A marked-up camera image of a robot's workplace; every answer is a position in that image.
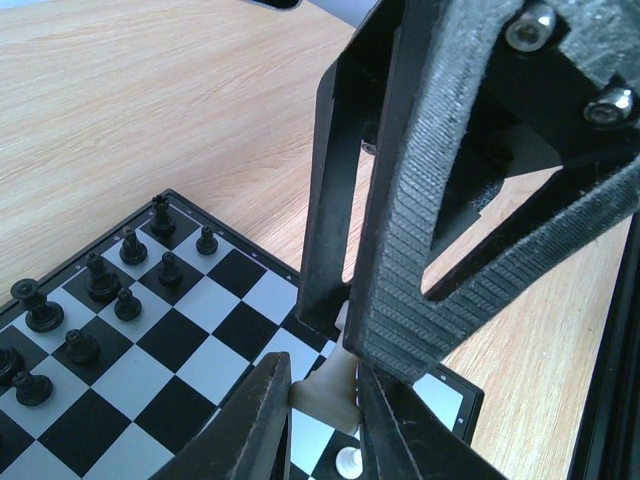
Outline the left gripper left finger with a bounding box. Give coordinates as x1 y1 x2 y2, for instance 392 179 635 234
153 352 292 480

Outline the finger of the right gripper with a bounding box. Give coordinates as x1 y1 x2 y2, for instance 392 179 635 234
295 1 405 338
344 1 639 383

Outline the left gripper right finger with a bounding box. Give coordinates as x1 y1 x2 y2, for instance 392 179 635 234
358 364 504 480

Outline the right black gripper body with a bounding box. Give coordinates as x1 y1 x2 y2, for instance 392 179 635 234
439 1 639 220

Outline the white chess piece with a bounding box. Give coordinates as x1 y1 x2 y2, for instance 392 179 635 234
289 301 362 435

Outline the black magnetic chess board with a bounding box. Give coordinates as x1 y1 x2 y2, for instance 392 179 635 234
0 188 485 480

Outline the black chess piece row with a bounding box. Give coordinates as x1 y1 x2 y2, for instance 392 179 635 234
1 194 238 419

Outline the white pawn near edge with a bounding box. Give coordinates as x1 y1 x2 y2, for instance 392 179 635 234
335 447 363 480

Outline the black aluminium frame rail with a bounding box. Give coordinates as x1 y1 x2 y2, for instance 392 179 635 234
568 214 639 480

